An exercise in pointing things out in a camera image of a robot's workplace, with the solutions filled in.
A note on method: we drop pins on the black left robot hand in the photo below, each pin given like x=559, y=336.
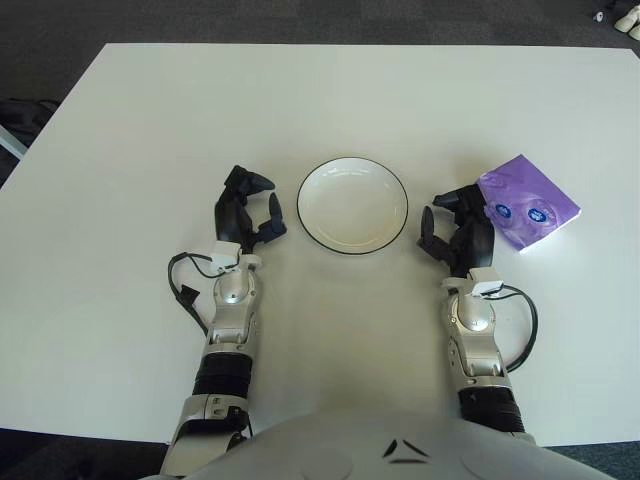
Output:
x=227, y=215

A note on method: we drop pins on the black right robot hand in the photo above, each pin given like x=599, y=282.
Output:
x=475, y=240

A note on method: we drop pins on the purple tissue paper pack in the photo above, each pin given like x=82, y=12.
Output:
x=540, y=190

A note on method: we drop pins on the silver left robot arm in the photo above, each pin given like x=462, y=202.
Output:
x=232, y=295

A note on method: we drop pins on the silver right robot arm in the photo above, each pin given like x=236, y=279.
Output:
x=470, y=320

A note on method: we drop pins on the white plate black rim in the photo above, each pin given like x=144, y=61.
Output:
x=350, y=210

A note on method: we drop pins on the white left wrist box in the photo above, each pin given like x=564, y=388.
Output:
x=225, y=252

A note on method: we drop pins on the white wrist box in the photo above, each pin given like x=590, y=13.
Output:
x=225, y=252
x=487, y=285

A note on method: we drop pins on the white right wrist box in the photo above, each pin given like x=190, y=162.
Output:
x=487, y=285

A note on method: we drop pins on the grey white furniture edge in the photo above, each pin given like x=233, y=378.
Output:
x=10, y=142

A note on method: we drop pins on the black bag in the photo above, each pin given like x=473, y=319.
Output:
x=20, y=117

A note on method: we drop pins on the grey robot torso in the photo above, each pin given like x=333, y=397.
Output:
x=350, y=445

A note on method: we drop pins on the small white object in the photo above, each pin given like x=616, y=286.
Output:
x=597, y=16

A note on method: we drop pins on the white shoe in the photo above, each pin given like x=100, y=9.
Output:
x=629, y=21

